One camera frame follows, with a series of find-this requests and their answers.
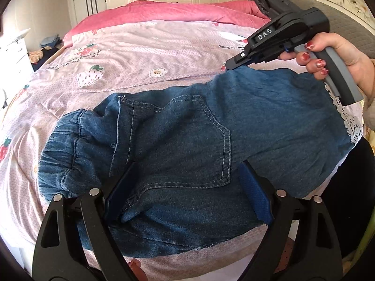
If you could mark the grey padded headboard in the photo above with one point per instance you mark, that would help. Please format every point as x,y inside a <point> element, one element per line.
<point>344,25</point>

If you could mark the folded clothes pile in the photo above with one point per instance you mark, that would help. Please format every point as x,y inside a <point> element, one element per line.
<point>49,47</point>

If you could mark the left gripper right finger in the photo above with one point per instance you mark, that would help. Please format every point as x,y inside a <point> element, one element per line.
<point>315,254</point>

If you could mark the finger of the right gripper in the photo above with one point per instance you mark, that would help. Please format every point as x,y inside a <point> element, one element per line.
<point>239,60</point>

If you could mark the blue denim pants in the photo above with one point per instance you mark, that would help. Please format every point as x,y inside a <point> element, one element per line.
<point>177,154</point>

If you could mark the pink quilt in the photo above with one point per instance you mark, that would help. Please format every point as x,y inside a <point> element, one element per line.
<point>240,13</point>

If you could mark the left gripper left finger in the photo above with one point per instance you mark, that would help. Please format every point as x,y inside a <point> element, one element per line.
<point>59,254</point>

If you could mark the white dresser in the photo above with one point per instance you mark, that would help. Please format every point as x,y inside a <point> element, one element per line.
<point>16,69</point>

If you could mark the pink strawberry bed sheet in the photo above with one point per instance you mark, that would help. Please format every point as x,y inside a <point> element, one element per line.
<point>127,58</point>

